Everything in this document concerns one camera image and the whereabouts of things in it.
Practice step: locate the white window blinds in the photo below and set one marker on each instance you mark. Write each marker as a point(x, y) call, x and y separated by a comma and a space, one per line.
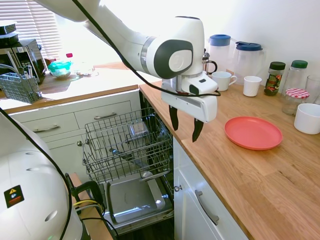
point(27, 22)

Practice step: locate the glass French press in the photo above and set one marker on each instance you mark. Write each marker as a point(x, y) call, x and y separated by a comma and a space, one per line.
point(208, 65)

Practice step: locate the gray cutlery basket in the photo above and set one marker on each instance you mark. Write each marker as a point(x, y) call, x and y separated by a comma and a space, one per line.
point(20, 87)

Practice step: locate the bottle with red cap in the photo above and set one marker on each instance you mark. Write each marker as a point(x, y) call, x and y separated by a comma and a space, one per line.
point(69, 57)

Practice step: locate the jar with black lid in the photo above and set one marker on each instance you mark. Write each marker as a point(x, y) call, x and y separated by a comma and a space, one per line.
point(274, 80)

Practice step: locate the black steel microwave oven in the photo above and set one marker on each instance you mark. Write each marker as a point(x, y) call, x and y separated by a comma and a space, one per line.
point(22, 57)

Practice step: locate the pitcher with dark blue lid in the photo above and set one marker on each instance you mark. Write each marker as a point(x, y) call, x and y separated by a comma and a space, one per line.
point(248, 62)

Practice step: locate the round metal cabinet knob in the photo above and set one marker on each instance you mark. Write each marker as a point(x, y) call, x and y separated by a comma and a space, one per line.
point(79, 143)
point(177, 188)

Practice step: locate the jar with green lid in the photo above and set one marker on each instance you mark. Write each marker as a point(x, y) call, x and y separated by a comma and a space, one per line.
point(297, 77)

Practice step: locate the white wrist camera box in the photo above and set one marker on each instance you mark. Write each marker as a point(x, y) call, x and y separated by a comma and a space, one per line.
point(200, 83)

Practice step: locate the black clamp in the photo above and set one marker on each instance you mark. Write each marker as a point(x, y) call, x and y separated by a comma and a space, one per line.
point(87, 187)

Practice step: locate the coral red plate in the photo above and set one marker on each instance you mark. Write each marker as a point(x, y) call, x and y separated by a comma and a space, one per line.
point(252, 132)

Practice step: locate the clear plastic box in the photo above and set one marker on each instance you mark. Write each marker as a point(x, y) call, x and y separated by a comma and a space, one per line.
point(137, 130)

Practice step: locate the clear drinking glass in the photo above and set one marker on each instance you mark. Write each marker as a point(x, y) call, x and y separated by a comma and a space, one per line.
point(313, 87)

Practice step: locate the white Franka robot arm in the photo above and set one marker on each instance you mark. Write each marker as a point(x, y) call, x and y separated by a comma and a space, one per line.
point(125, 37)

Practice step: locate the black object on microwave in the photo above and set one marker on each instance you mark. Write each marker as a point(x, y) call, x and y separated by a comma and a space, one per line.
point(8, 31)

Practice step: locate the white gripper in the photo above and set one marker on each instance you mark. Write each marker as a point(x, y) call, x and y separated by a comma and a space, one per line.
point(190, 105)

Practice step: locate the white round container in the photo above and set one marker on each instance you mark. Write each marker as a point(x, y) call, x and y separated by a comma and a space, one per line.
point(307, 120)

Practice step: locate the small white cup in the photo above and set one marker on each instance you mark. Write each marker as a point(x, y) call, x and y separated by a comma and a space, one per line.
point(252, 86)

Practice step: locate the pitcher with light blue lid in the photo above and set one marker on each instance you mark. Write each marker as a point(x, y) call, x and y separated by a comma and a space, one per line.
point(219, 52)

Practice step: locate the green plastic bowl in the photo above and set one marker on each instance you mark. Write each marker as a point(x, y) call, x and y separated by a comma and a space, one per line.
point(59, 68)

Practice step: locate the stainless dishwasher door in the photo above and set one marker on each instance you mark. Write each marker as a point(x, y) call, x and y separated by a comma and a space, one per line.
point(130, 195)

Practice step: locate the jar with red checked lid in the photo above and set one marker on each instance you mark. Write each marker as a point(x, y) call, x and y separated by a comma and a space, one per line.
point(295, 100)

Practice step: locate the white drawer cabinet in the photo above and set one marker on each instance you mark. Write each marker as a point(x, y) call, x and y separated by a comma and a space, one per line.
point(62, 120)

